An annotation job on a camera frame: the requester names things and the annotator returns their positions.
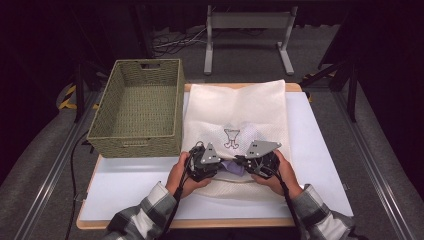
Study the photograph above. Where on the purple garment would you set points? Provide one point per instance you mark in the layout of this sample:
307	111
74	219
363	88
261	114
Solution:
233	168

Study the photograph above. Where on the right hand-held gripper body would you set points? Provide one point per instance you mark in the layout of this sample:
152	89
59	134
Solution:
261	150

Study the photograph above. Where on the white mesh laundry bag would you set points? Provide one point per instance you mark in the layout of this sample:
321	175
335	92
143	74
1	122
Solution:
240	106

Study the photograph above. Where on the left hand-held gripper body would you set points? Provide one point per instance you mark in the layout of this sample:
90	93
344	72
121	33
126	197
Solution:
208	156

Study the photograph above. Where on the person's right hand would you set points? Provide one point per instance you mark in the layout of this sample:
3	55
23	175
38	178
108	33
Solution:
288	176

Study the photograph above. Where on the yellow black hazard tape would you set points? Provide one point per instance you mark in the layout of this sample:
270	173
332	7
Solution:
68	96

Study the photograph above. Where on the white metal table frame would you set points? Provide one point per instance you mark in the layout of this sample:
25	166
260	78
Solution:
248	20

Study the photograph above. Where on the black metal stand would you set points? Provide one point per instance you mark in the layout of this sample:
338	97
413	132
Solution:
79	90
351	93

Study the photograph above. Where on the aluminium floor rail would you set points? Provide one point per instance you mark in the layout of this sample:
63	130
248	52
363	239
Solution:
373	160
56	166

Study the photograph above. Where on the green woven basket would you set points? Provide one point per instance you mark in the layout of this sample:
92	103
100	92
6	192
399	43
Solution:
140	110

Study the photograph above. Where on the person's left hand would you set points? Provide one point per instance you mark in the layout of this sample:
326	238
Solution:
176	176

